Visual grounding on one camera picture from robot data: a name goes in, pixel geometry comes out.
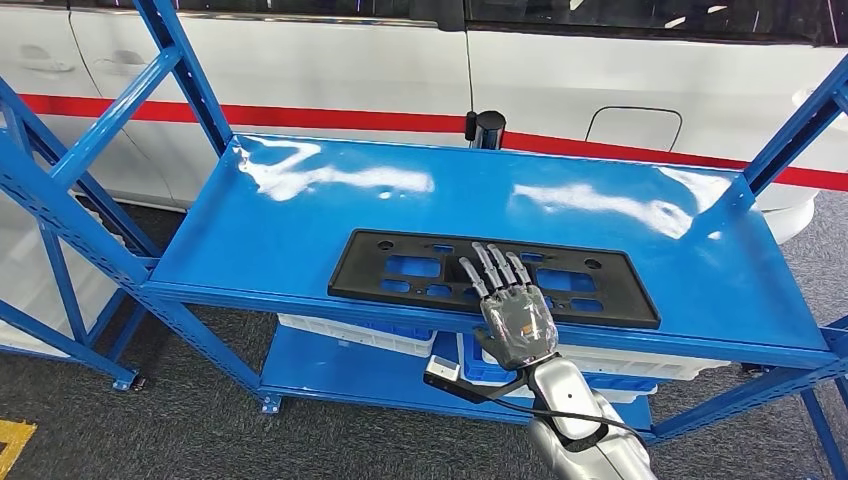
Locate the blue plastic bin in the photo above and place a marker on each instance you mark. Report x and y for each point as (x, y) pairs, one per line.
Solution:
(404, 331)
(477, 361)

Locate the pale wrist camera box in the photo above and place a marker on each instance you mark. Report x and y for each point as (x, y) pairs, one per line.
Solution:
(442, 368)

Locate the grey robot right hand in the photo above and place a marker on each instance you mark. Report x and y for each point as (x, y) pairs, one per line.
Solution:
(520, 324)

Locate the white car with red stripe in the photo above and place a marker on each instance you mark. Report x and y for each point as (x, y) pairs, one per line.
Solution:
(331, 73)

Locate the black cylindrical post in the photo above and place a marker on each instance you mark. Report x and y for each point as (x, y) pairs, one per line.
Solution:
(489, 129)

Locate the black license plate bracket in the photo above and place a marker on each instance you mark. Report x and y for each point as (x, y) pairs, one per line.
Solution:
(351, 278)

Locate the yellow floor tape marking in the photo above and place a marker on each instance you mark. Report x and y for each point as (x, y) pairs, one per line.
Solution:
(13, 440)

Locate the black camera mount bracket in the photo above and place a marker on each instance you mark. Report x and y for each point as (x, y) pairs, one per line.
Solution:
(464, 391)

